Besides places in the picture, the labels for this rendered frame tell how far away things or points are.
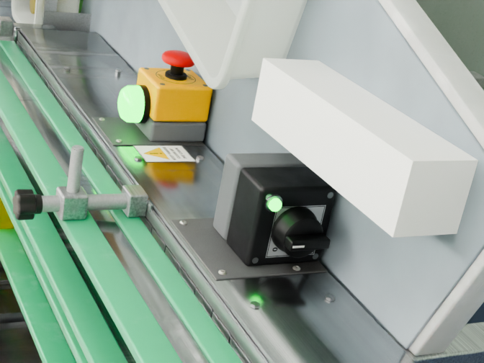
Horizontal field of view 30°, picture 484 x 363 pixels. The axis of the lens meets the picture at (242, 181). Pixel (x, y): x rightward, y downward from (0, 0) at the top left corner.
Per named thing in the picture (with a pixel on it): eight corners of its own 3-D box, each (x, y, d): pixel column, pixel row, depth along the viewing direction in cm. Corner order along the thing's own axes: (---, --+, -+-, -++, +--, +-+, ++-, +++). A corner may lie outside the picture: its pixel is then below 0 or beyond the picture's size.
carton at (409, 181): (318, 60, 86) (263, 57, 83) (478, 160, 67) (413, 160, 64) (305, 120, 88) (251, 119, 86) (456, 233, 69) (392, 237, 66)
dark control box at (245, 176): (286, 222, 92) (211, 226, 88) (302, 151, 89) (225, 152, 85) (325, 263, 85) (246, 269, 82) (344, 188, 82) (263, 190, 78)
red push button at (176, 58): (153, 73, 108) (158, 46, 106) (184, 75, 109) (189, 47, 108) (165, 86, 104) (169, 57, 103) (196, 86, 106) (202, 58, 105)
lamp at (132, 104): (135, 114, 109) (111, 114, 108) (140, 79, 107) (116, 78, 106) (147, 129, 106) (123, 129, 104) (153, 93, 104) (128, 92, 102)
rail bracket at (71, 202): (138, 203, 94) (9, 207, 88) (148, 138, 91) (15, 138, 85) (151, 221, 91) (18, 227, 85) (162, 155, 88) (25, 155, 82)
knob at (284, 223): (309, 248, 84) (327, 266, 81) (266, 251, 82) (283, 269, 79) (319, 204, 82) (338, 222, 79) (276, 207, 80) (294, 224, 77)
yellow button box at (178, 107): (186, 121, 114) (130, 120, 111) (195, 64, 111) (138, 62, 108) (207, 142, 108) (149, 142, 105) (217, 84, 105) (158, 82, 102)
